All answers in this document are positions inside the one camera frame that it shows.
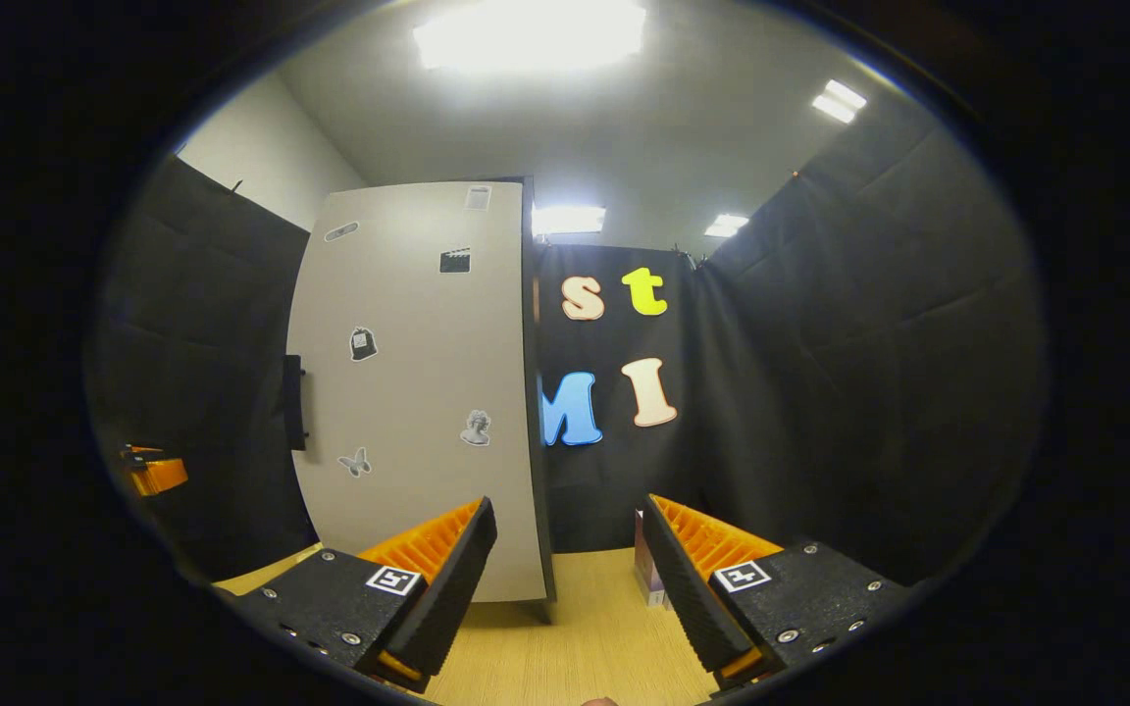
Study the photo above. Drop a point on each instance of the large ceiling light panel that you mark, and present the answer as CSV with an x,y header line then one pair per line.
x,y
531,34

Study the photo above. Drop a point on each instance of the double ceiling light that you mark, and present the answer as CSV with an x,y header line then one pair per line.
x,y
838,101

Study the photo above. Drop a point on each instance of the black backdrop cloth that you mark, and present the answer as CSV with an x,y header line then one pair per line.
x,y
869,343

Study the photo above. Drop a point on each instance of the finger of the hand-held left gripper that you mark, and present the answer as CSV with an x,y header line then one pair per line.
x,y
158,475

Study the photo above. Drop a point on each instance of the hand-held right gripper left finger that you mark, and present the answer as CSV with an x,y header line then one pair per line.
x,y
447,588

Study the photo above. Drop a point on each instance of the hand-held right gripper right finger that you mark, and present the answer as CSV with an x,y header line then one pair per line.
x,y
688,588

